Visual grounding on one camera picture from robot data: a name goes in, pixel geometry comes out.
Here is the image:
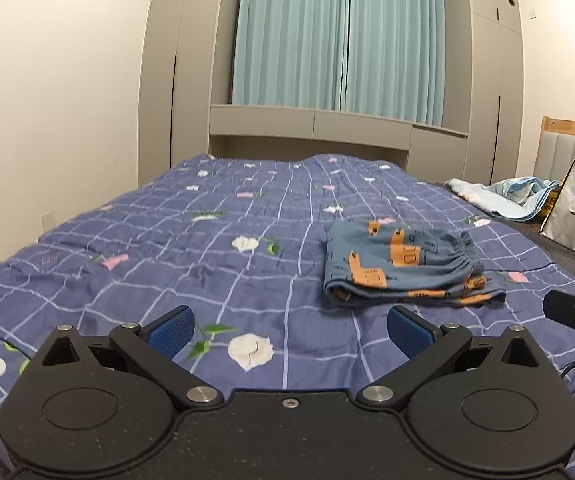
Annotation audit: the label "blue pants with orange print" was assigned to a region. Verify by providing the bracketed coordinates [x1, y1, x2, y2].
[321, 219, 507, 312]

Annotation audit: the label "yellow bag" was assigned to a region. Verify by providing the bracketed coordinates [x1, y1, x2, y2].
[541, 187, 564, 227]

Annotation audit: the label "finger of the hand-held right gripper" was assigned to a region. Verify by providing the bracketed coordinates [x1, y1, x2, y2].
[542, 290, 575, 357]

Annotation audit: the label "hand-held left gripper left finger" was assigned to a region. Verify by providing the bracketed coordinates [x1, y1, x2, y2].
[32, 305, 224, 407]

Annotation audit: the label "light blue curtain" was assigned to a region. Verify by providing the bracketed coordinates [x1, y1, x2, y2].
[230, 0, 447, 127]

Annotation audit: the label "blue checked floral quilt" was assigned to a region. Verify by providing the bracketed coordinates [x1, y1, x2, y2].
[0, 154, 575, 480]

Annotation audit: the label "padded grey headboard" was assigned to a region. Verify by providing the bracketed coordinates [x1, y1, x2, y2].
[534, 115, 575, 187]

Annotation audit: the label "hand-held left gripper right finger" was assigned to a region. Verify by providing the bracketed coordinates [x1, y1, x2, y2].
[356, 305, 549, 407]

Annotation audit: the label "light blue blanket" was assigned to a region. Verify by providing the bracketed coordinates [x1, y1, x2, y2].
[444, 176, 561, 222]

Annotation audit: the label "grey built-in cabinet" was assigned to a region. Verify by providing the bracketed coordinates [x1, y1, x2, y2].
[137, 0, 526, 187]

